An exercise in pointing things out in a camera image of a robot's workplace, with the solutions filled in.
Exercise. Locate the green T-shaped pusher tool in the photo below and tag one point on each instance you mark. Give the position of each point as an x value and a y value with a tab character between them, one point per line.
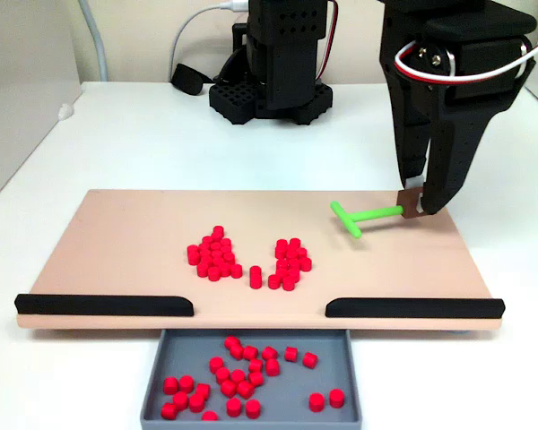
376	214

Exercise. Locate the red cylindrical granule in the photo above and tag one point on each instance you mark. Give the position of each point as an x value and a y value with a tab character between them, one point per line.
206	253
269	353
236	270
233	406
302	251
283	242
236	351
290	354
296	241
245	389
292	246
306	263
292	253
272	367
282	270
193	248
194	258
289	282
232	341
217	254
168	410
226	242
295	271
256	269
209	416
256	281
170	385
255	366
208	239
180	400
256	379
216	364
229	256
228	388
281	249
202	390
205	246
217	237
237	376
295	261
222	375
316	401
336	398
253	408
207	260
227	249
219	229
225	269
216	246
186	383
219	261
283	261
196	402
275	281
214	273
309	359
250	352
203	269

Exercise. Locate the grey tray container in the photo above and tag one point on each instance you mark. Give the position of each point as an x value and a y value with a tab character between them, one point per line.
287	385

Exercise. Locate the black table clamp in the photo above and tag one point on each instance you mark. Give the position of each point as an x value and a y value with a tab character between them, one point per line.
188	79

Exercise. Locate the beige flat board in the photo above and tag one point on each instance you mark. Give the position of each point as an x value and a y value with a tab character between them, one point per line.
116	251

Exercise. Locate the small white lump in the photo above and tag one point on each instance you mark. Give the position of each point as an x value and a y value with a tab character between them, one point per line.
65	111

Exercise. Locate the black board edge rail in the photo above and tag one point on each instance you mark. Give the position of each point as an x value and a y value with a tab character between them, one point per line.
103	305
412	308

